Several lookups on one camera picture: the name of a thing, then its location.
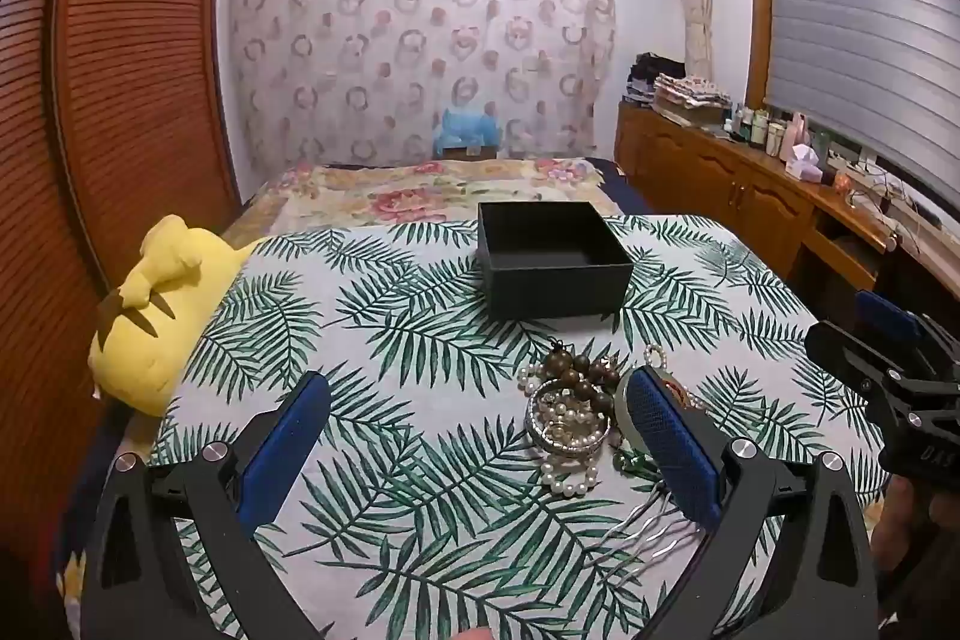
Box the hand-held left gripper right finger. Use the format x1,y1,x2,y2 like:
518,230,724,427
625,366,880,640

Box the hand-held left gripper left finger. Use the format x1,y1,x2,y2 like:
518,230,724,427
81,370,335,640

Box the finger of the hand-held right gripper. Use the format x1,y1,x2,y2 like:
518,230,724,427
853,290,960,380
804,320,914,395

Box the green jade pendant chain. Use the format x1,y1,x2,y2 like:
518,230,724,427
613,449,659,481

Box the orange bead string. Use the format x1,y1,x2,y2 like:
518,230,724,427
661,376,706,412

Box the grey-green jade bangle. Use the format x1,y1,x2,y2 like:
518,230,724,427
612,368,662,462

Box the silver hair comb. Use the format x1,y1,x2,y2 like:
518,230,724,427
592,488,702,581

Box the rhinestone bangle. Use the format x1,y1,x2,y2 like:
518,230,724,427
525,385,614,459

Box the wooden bead bracelet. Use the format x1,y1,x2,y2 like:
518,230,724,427
544,344,627,420

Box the long pearl necklace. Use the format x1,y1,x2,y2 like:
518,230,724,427
516,361,605,500

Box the black square box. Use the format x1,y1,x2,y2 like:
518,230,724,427
477,201,635,320

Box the yellow plush toy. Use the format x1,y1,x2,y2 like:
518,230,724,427
88,214,263,417

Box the wooden cabinet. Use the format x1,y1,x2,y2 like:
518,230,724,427
613,100,923,296

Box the row of toiletry bottles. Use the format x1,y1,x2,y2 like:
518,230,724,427
724,104,812,155

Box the navy bed sheet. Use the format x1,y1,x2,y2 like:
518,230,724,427
585,156,655,214

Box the floral bedspread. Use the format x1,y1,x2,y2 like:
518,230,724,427
225,156,623,236

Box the grey window blind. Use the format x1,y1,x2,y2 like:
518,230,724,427
761,0,960,206

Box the floral folded cloths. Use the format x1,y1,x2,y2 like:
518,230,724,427
652,74,732,129

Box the dark folded clothes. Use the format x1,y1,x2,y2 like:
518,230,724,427
626,51,687,105

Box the blue plush toy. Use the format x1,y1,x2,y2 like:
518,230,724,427
433,106,501,161

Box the louvered wooden wardrobe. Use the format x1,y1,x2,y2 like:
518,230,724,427
0,0,241,536

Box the tangle of cables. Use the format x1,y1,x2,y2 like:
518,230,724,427
844,160,947,230

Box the ring pattern curtain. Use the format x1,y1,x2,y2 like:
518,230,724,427
227,0,620,169

